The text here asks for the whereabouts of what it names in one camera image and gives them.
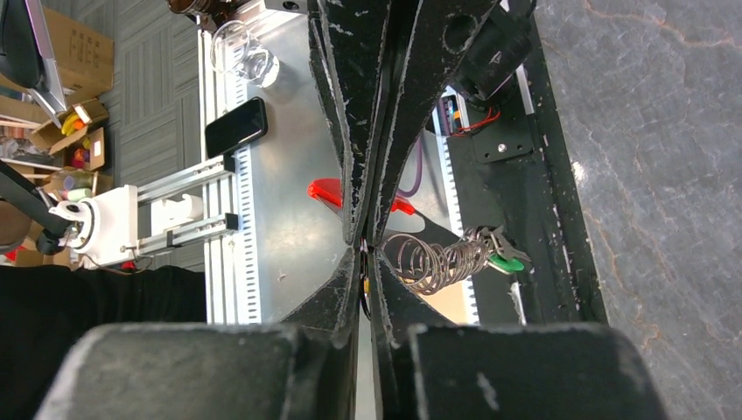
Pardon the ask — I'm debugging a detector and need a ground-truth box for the green tagged key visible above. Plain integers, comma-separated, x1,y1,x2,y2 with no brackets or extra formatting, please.
487,255,525,275

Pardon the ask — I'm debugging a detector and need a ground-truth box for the black smartphone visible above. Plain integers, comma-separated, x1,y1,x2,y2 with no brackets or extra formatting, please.
205,96,269,158

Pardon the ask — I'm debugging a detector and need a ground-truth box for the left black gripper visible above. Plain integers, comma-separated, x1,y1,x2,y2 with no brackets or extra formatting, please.
308,1,536,247

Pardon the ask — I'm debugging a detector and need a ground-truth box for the white cable duct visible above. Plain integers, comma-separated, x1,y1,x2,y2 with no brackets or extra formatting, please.
197,30,263,325

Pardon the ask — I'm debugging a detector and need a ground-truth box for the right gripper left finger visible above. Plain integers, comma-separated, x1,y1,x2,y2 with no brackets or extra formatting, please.
37,248,361,419

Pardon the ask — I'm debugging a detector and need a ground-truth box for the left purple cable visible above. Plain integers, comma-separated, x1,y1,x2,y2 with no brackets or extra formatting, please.
396,136,425,200

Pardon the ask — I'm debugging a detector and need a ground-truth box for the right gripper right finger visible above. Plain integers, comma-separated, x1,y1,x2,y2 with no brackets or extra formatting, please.
369,252,667,419

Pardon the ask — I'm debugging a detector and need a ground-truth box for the clear drinking glass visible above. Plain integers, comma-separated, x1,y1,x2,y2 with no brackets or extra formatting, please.
209,20,280,88

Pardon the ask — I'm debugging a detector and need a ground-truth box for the small open cardboard box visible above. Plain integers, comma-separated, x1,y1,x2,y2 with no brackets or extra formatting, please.
29,98,109,154

